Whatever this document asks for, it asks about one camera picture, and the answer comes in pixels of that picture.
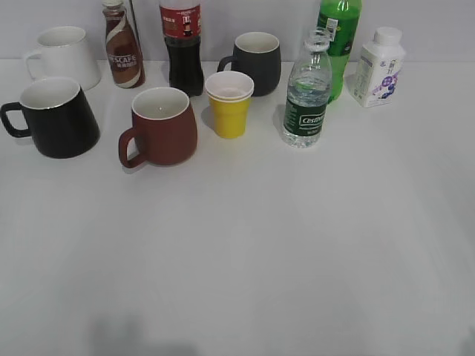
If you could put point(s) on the clear water bottle green label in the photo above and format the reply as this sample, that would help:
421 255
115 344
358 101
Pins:
308 91

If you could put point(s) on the black ceramic mug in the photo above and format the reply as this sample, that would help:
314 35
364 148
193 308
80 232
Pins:
54 112

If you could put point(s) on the red ceramic mug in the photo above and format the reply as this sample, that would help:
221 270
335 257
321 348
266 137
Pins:
163 131

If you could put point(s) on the dark grey ceramic mug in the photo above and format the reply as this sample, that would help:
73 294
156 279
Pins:
258 55

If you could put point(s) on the white ceramic mug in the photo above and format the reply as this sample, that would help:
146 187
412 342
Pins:
64 51

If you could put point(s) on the yellow paper cup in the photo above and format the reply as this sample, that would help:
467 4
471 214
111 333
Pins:
229 94

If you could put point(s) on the cola bottle red label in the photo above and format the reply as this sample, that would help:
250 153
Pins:
181 24

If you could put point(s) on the Nescafe coffee bottle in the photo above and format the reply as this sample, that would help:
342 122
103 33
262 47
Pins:
123 52

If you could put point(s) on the white yogurt drink bottle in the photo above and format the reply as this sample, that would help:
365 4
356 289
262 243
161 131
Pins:
378 69

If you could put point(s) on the green soda bottle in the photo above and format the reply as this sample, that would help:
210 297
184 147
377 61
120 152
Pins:
340 18

